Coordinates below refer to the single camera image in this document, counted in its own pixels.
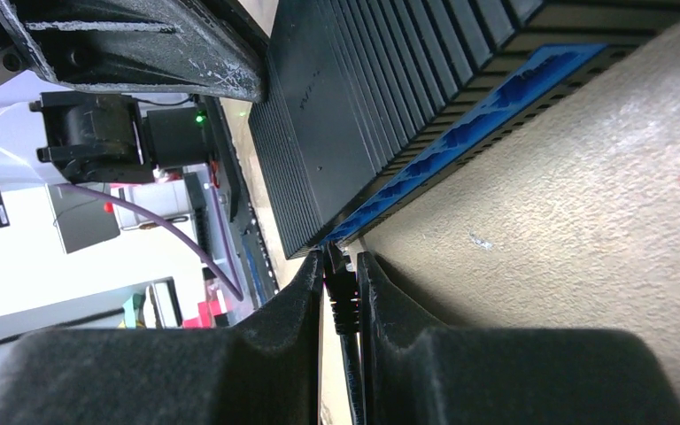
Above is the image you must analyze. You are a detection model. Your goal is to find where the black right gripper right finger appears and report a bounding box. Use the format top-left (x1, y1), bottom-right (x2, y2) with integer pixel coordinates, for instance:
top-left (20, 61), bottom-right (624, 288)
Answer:
top-left (357, 252), bottom-right (680, 424)

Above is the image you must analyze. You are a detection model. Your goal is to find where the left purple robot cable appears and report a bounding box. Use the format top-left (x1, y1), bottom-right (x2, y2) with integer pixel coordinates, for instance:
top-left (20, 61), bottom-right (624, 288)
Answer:
top-left (58, 182), bottom-right (246, 303)

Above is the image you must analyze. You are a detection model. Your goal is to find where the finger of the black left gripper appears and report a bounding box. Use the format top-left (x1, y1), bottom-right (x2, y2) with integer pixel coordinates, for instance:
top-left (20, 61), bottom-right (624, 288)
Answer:
top-left (0, 1), bottom-right (267, 103)

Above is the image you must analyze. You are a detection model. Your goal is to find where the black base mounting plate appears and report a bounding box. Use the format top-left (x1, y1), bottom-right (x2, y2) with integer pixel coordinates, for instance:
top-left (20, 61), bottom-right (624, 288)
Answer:
top-left (201, 97), bottom-right (279, 309)

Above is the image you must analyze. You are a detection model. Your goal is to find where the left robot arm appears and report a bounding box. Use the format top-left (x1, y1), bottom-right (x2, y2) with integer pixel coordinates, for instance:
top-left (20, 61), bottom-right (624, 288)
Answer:
top-left (0, 1), bottom-right (268, 185)

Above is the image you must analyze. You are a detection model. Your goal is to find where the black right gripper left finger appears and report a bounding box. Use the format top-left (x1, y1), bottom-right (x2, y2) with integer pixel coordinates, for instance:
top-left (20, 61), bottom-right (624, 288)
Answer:
top-left (0, 251), bottom-right (323, 424)

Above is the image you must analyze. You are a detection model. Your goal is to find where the black network switch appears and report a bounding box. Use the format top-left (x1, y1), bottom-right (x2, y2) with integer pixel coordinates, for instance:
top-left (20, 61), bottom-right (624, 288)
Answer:
top-left (249, 1), bottom-right (680, 259)

